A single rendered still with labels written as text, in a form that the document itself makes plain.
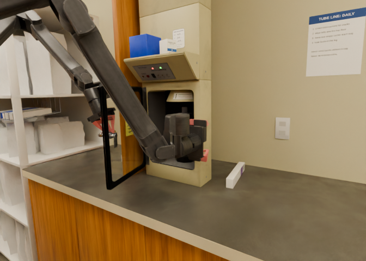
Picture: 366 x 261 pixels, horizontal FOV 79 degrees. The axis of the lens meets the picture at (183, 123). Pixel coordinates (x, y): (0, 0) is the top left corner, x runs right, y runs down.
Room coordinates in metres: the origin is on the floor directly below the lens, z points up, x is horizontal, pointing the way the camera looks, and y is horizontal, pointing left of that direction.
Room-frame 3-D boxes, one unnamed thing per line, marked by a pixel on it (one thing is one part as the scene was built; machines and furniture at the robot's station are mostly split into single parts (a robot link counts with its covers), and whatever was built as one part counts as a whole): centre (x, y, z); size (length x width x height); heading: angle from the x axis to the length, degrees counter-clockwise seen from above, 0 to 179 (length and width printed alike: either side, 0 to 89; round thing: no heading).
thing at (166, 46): (0.95, 0.06, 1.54); 0.05 x 0.05 x 0.06; 42
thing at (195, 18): (1.13, -0.01, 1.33); 0.32 x 0.25 x 0.77; 57
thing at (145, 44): (1.02, 0.16, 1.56); 0.10 x 0.10 x 0.09; 57
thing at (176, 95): (1.10, -0.01, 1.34); 0.18 x 0.18 x 0.05
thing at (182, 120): (0.64, 0.04, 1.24); 0.12 x 0.09 x 0.11; 117
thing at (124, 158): (0.95, 0.25, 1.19); 0.30 x 0.01 x 0.40; 161
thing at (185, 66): (0.98, 0.09, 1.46); 0.32 x 0.11 x 0.10; 57
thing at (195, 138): (0.70, -0.02, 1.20); 0.07 x 0.07 x 0.10; 57
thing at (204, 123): (0.76, -0.06, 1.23); 0.09 x 0.07 x 0.07; 147
